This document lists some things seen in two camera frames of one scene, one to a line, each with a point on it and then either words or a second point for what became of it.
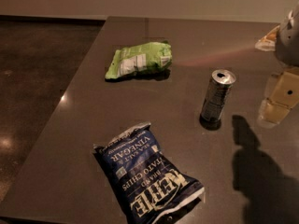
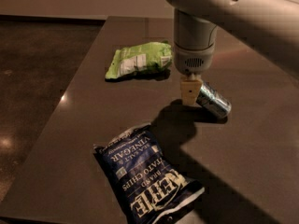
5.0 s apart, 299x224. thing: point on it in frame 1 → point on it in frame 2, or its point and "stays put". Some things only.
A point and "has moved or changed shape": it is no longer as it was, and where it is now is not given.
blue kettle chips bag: x=149 y=188 stays put
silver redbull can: x=216 y=97 has moved or changed shape
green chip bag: x=156 y=55 stays put
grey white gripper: x=288 y=42 → x=192 y=61
